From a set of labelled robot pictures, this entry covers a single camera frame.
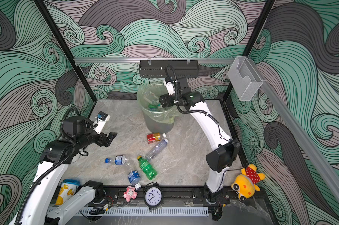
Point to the red yellow label bottle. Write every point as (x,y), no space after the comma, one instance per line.
(155,137)

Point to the green bottle yellow cap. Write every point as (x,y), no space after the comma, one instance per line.
(154,107)

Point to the green Sprite bottle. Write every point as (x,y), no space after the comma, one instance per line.
(147,168)

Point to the clear bottle blue cap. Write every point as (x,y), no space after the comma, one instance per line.
(119,160)

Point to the clear acrylic wall holder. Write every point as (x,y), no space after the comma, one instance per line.
(244,77)

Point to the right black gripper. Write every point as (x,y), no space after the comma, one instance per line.
(164,101)

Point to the white slotted cable duct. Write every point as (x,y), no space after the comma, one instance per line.
(162,211)

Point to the black wall shelf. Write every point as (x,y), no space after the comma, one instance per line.
(160,68)

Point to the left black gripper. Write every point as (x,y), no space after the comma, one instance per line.
(102,141)

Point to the square clear bottle green band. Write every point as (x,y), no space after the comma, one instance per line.
(151,98)

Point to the mesh waste bin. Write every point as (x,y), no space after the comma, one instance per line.
(156,127)

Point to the long clear bottle white cap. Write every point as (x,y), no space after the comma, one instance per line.
(156,150)

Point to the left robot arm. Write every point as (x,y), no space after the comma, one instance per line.
(78,132)

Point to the crushed bottle blue label front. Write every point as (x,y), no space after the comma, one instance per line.
(133,177)

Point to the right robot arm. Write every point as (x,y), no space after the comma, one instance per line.
(224,149)

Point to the pink plush toy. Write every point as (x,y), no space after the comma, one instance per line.
(130,193)

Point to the yellow printed cup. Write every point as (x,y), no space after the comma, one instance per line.
(68,189)

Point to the black alarm clock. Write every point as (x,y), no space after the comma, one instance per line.
(153,196)

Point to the aluminium wall rail back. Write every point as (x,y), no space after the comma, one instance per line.
(110,60)

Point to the yellow duck toy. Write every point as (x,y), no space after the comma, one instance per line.
(245,184)

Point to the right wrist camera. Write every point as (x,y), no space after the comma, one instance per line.
(170,86)

